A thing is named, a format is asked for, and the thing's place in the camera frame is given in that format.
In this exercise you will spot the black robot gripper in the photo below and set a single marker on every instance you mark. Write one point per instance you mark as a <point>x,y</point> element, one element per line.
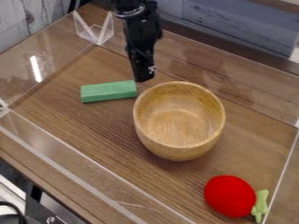
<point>143,31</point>

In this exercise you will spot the green rectangular block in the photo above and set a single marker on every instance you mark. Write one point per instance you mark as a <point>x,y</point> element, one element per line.
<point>108,91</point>

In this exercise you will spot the brown wooden bowl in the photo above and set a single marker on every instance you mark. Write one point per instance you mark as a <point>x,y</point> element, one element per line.
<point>179,120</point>

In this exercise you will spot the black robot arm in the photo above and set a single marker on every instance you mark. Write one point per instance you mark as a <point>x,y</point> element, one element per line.
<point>143,32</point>

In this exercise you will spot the red plush tomato toy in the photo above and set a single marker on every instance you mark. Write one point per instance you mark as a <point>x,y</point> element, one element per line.
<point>231,196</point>

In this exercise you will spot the clear acrylic corner bracket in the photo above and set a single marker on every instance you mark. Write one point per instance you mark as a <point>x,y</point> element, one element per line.
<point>96,34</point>

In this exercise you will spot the clear acrylic tray wall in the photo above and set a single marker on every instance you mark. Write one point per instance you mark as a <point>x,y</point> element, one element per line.
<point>87,187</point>

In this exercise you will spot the black table leg bracket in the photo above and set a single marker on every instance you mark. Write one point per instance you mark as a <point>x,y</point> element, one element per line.
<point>36,211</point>

